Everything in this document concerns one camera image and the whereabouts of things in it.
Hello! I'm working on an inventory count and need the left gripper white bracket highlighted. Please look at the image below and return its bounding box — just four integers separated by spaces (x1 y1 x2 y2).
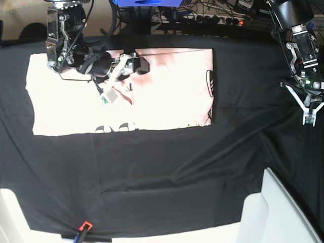
280 81 323 126

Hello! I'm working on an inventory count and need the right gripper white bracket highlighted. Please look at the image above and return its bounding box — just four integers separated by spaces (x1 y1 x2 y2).
100 52 150 105

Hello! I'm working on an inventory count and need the pink T-shirt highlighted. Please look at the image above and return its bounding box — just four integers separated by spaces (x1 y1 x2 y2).
26 48 214 136

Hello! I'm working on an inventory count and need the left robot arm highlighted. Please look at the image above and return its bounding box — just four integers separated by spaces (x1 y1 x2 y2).
266 1 323 126

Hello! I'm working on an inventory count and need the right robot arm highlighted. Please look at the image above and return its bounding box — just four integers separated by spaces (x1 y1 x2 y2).
46 1 150 103

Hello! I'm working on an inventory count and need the black power strip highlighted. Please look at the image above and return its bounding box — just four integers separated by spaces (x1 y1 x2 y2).
151 14 245 26

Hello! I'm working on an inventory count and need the black table cloth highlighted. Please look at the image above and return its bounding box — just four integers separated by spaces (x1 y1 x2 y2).
1 35 323 240

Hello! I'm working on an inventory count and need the red and black clip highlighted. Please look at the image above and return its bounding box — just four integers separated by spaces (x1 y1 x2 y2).
79 221 93 232

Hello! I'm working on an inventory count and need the blue pen with red tip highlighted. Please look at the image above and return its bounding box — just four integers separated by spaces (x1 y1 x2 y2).
73 228 88 243

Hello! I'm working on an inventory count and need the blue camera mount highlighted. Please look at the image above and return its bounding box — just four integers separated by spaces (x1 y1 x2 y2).
113 0 182 7

